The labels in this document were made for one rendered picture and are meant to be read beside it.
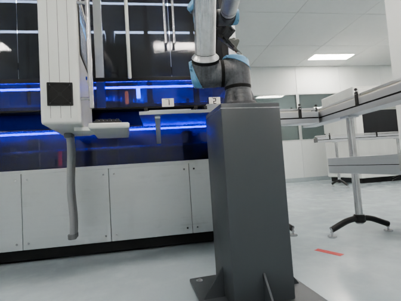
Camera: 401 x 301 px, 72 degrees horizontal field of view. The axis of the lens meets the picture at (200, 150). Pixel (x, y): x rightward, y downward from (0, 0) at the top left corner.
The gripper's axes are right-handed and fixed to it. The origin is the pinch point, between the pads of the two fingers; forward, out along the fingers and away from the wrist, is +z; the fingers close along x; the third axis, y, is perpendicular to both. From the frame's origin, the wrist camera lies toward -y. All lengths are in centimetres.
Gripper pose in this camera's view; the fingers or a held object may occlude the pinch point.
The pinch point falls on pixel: (234, 51)
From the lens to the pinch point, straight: 168.3
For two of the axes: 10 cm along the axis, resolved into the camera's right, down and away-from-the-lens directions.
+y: 6.0, -7.8, -1.7
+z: 7.2, 4.3, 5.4
